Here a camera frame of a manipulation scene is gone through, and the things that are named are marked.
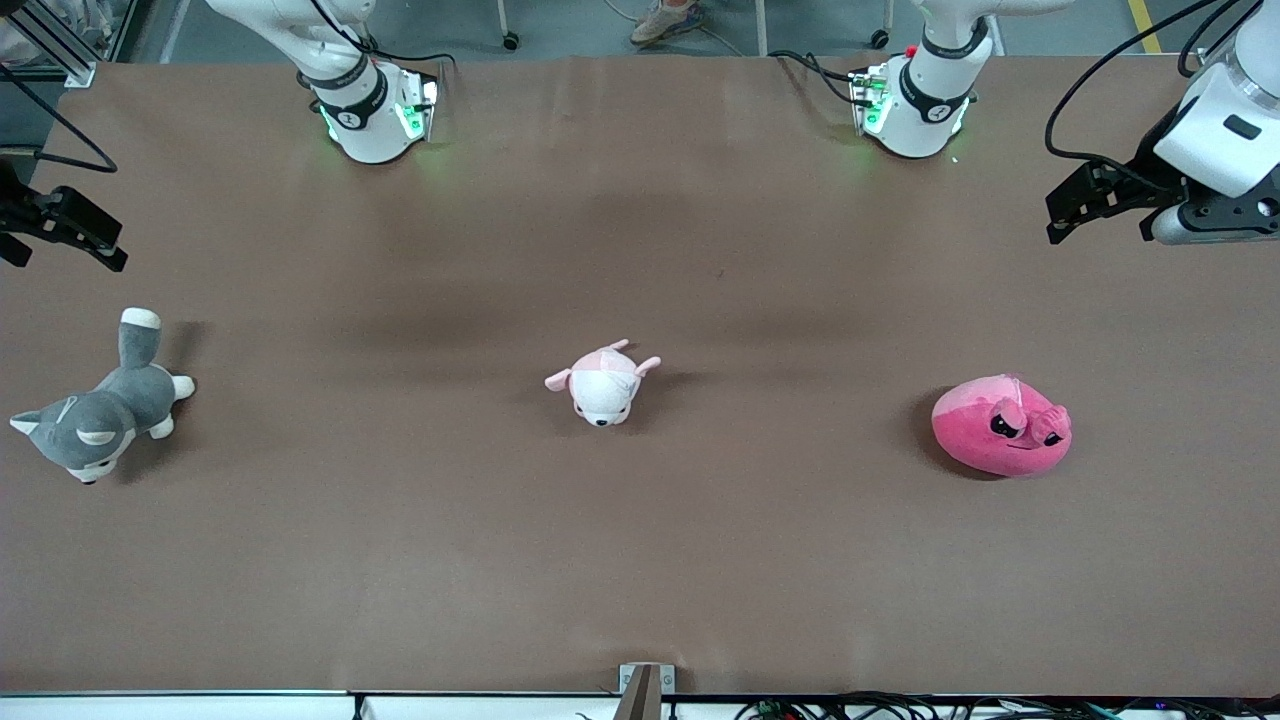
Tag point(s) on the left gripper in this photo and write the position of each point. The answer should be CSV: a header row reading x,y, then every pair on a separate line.
x,y
1151,179

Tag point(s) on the round pink plush toy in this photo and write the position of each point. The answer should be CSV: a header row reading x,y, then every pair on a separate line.
x,y
985,445

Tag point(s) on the left arm base connector panel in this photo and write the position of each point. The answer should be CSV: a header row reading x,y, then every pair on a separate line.
x,y
868,100

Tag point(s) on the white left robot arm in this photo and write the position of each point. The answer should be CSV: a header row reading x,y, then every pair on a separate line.
x,y
925,110

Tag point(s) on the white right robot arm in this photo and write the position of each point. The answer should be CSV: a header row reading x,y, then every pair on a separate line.
x,y
360,120

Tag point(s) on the right arm base connector panel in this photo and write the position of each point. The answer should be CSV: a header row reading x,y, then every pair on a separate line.
x,y
418,108

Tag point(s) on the grey white husky plush toy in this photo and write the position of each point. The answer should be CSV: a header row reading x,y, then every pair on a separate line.
x,y
100,420

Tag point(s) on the small white pink plush toy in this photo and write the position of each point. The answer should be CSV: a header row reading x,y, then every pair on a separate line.
x,y
605,392

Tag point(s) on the person's sneaker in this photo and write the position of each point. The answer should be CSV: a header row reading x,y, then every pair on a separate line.
x,y
665,20

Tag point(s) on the white table border panel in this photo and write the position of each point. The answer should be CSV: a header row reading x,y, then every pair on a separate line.
x,y
200,710

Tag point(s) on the aluminium frame profile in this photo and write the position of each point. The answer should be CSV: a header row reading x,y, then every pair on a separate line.
x,y
80,72

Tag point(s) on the aluminium camera post with bracket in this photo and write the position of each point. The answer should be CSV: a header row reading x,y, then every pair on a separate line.
x,y
646,695

